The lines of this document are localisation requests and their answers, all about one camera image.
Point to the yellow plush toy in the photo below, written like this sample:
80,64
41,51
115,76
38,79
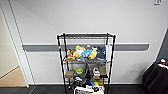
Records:
78,51

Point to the brown plush toy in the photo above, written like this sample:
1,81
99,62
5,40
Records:
70,56

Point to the white door frame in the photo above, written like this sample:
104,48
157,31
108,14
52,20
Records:
18,43

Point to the black pointed bag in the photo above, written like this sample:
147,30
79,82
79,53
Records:
87,72

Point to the small brown cardboard box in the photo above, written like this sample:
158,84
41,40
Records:
69,74

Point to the navy blue plush shark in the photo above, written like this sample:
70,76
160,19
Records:
101,53

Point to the green and yellow bowl toy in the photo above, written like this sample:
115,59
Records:
79,71

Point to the light blue plush toy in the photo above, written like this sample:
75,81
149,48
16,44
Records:
86,53

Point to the long grey wall band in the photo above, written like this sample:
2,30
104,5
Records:
133,47

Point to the flat white box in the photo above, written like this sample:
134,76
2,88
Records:
109,53

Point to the yellow and white plush duck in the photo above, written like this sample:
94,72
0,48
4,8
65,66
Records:
93,53

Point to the pale basket with dark spots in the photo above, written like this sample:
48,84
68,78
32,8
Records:
88,90

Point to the small white wall sign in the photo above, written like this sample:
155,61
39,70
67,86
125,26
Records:
157,2

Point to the black chair with clutter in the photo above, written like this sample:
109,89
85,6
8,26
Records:
156,78

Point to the stacked brown cardboard boxes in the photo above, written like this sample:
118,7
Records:
102,71

